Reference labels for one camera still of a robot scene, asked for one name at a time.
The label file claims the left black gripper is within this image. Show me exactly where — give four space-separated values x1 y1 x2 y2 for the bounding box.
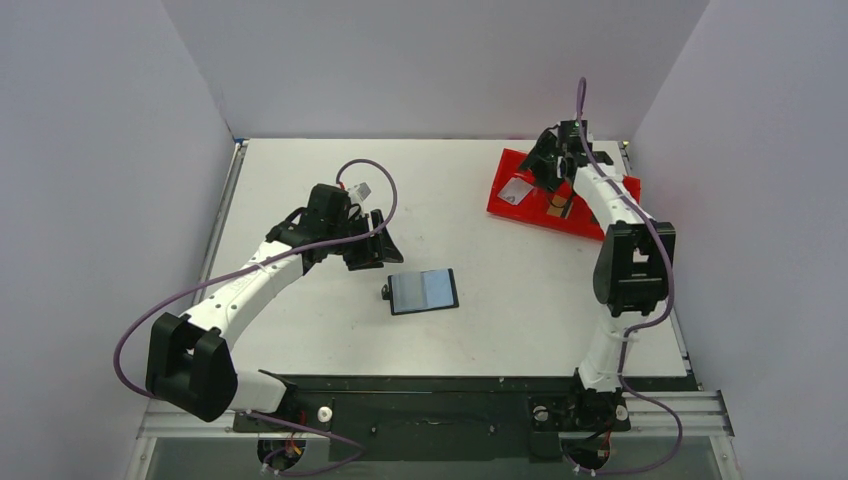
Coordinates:
327 211 402 271

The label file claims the black leather card holder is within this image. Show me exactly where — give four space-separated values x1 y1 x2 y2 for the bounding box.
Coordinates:
381 268 459 316

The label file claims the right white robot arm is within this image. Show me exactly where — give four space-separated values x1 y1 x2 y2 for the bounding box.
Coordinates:
518 120 676 427

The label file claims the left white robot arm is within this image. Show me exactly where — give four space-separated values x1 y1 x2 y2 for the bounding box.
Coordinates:
145 183 404 430

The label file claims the red plastic divided tray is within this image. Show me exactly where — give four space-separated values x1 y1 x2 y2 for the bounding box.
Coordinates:
486 149 642 240

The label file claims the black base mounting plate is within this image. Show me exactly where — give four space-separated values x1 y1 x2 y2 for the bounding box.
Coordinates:
233 375 631 462

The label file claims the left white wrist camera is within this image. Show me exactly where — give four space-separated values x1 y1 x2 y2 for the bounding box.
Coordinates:
347 182 371 204

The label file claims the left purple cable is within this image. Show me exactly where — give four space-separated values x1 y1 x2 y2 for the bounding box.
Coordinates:
113 158 399 399

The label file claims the purple cable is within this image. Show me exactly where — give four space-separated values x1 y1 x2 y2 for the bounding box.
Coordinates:
113 158 399 399
574 76 684 477

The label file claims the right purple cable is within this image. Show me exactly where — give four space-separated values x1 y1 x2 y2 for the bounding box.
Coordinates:
574 76 684 477

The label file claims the aluminium rail frame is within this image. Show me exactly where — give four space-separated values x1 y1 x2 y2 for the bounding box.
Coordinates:
135 390 735 440

